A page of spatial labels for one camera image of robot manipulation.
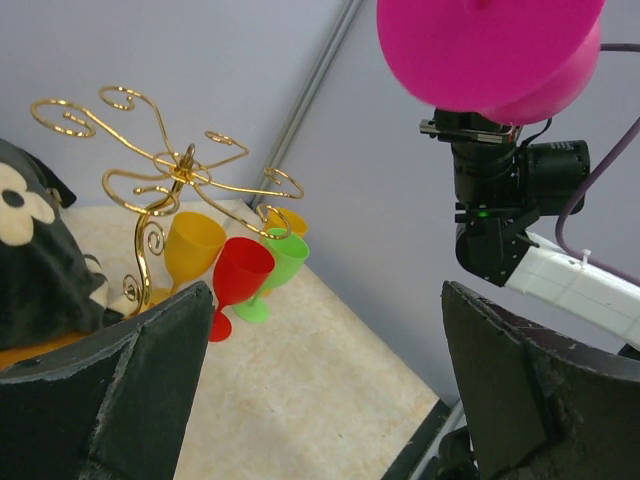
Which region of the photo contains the orange wine glass far right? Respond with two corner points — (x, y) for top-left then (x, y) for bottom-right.
(259, 207), (310, 297)

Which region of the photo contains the red plastic wine glass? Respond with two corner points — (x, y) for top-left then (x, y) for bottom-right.
(209, 237), (275, 342)

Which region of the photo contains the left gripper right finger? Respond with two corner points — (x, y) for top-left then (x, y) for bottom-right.
(441, 281), (639, 479)

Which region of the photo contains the gold wire glass rack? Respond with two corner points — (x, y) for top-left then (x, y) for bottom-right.
(30, 85), (277, 317)

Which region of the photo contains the black floral pillow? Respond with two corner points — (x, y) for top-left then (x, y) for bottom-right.
(1, 141), (124, 350)

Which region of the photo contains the pink plastic wine glass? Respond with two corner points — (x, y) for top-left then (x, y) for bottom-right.
(376, 0), (604, 126)

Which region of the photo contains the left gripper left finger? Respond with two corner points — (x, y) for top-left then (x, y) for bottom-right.
(1, 281), (213, 479)

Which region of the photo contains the orange wine glass near rack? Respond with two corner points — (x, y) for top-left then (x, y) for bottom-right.
(149, 211), (227, 306)

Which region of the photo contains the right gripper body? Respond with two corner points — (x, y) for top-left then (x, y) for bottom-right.
(419, 108), (523, 146)

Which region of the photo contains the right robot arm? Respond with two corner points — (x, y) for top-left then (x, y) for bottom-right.
(419, 109), (639, 347)

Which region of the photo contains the green plastic wine glass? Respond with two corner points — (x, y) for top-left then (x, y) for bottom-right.
(232, 228), (310, 323)

